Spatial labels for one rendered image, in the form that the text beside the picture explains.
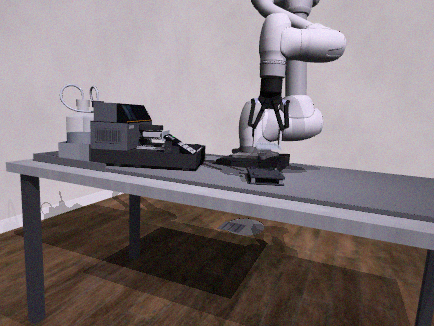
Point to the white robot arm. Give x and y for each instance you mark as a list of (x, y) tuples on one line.
[(285, 48)]

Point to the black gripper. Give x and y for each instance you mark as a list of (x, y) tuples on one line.
[(270, 98)]

